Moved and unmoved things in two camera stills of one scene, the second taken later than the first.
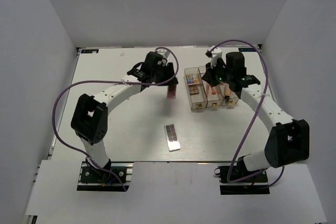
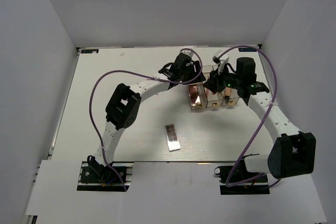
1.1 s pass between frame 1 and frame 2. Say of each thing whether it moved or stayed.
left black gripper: moved
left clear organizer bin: stayed
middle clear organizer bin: stayed
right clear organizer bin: stayed
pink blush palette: moved
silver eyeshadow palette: stayed
